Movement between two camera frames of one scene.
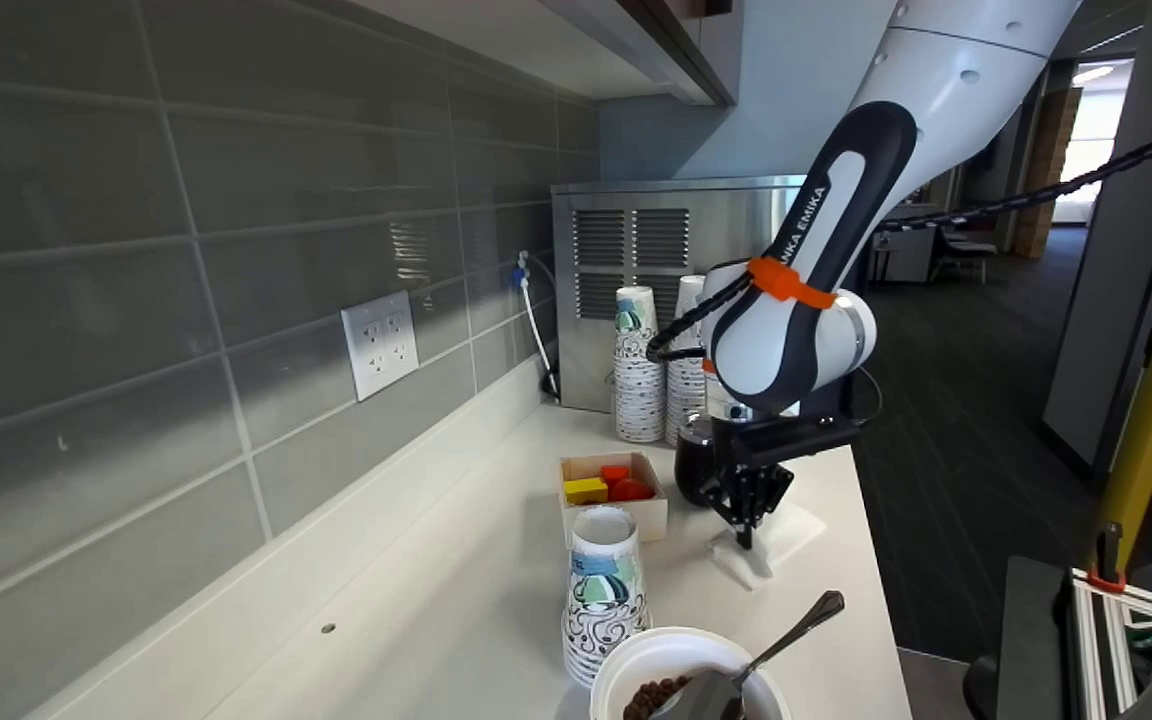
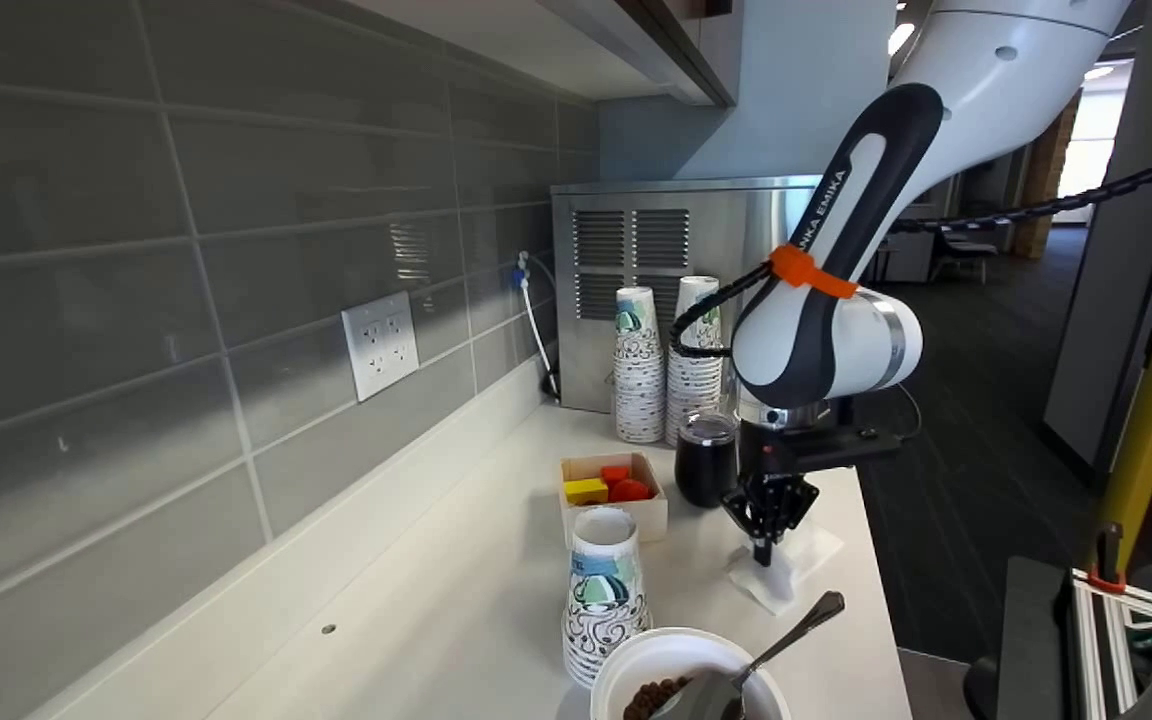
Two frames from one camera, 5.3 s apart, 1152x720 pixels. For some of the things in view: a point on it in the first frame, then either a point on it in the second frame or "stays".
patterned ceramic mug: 604,594 stays
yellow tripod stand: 1101,594 stays
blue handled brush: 520,280 stays
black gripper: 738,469 to 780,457
